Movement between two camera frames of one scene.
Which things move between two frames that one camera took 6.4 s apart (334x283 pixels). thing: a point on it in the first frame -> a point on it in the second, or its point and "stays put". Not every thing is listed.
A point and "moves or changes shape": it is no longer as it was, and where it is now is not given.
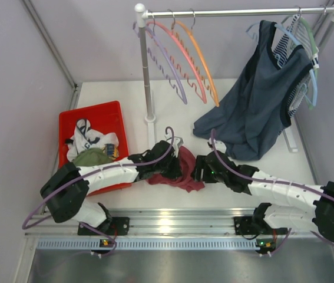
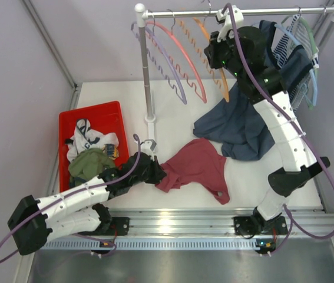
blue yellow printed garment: (111, 150) stays put
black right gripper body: (211, 177) -> (221, 55)
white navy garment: (85, 137) stays put
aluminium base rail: (159, 221) stays put
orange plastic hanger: (190, 31) -> (222, 76)
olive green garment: (91, 157) stays put
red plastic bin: (102, 118) stays put
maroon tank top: (187, 161) moves or changes shape
